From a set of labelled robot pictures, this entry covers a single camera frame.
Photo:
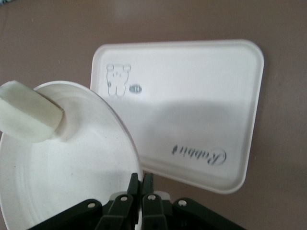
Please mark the white steamed bun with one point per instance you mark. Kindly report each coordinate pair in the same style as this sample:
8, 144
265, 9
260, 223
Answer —
26, 115

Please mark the cream round plate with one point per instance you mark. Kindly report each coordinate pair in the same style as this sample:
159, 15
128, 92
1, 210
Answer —
72, 179

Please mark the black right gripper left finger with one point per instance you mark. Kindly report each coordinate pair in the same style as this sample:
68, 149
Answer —
120, 208

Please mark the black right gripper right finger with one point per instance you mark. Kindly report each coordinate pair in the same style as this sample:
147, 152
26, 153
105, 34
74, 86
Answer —
153, 210

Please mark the cream rabbit print tray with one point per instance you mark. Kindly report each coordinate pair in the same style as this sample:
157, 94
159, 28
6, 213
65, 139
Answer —
192, 95

